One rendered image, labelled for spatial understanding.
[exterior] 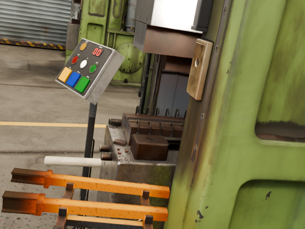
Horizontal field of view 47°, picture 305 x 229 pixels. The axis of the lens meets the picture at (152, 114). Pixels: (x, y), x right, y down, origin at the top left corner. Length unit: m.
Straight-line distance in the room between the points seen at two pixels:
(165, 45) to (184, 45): 0.07
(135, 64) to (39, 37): 3.63
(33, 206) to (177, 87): 0.90
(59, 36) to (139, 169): 8.24
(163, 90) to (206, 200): 0.68
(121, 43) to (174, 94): 4.69
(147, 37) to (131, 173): 0.47
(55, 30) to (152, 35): 8.12
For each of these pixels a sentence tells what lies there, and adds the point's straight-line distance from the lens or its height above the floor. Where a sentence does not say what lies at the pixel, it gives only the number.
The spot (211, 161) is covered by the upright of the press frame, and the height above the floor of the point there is 1.05.
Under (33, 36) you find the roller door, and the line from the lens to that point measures 9.28.
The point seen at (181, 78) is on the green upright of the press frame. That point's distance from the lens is 1.57.
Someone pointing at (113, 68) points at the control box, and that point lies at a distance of 1.74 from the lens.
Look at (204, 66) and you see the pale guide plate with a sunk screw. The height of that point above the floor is 1.29.
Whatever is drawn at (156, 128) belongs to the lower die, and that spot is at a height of 0.99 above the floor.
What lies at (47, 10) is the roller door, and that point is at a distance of 9.23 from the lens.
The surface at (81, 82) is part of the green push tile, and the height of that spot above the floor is 1.02.
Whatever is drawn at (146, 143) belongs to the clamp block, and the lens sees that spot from 1.20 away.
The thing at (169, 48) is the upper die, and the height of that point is 1.29.
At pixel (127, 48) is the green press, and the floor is 0.67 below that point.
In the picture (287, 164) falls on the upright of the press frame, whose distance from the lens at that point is 1.08.
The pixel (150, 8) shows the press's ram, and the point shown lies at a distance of 1.21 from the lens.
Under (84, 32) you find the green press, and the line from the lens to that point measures 6.19.
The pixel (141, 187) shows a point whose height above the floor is 0.94.
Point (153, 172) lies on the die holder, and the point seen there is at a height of 0.88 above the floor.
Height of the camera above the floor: 1.42
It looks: 17 degrees down
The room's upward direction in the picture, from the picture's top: 10 degrees clockwise
